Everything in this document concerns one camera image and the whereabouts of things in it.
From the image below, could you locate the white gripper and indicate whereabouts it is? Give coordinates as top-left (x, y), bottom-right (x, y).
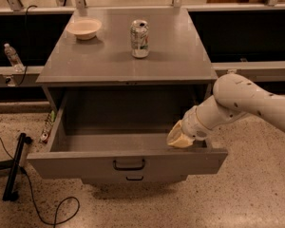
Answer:
top-left (167, 106), bottom-right (211, 148)

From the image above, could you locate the grey top drawer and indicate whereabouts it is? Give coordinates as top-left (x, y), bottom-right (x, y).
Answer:
top-left (28, 88), bottom-right (227, 180)

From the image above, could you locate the grey drawer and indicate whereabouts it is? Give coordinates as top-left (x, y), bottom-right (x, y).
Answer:
top-left (28, 88), bottom-right (227, 180)
top-left (82, 175), bottom-right (187, 185)

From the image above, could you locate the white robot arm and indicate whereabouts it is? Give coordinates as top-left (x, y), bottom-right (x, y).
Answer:
top-left (167, 73), bottom-right (285, 148)

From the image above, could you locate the grey metal drawer cabinet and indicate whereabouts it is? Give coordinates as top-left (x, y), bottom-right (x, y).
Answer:
top-left (35, 7), bottom-right (219, 186)

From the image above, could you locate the grey bottom drawer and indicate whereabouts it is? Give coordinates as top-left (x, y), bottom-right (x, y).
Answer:
top-left (82, 175), bottom-right (187, 185)

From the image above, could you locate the silver soda can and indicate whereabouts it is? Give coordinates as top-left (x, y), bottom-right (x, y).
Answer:
top-left (130, 19), bottom-right (149, 58)

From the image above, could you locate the snack bag in basket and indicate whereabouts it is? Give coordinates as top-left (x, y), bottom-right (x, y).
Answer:
top-left (40, 111), bottom-right (56, 143)

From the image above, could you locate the white paper bowl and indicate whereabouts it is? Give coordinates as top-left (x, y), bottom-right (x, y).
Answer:
top-left (66, 19), bottom-right (102, 40)

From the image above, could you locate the black stand leg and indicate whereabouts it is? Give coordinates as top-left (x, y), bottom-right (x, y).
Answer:
top-left (0, 133), bottom-right (32, 201)

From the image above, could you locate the clear plastic water bottle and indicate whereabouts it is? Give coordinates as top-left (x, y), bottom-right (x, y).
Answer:
top-left (4, 43), bottom-right (25, 73)

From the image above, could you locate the black floor cable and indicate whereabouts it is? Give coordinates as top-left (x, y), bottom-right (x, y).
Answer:
top-left (0, 126), bottom-right (81, 228)

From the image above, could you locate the black hanging cable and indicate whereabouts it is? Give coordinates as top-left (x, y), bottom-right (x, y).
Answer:
top-left (16, 5), bottom-right (39, 87)

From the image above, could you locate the grey metal rail frame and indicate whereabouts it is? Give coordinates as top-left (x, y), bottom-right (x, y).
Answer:
top-left (0, 0), bottom-right (285, 87)

